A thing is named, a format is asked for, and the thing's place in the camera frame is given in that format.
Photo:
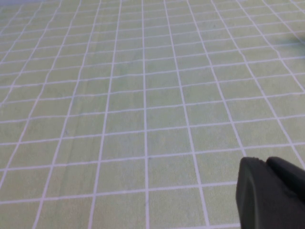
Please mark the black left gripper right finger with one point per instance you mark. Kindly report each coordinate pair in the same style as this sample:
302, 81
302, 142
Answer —
286, 174

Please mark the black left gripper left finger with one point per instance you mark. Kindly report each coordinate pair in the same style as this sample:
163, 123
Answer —
257, 198

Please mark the green white-grid tablecloth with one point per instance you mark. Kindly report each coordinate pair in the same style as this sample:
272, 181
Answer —
133, 100

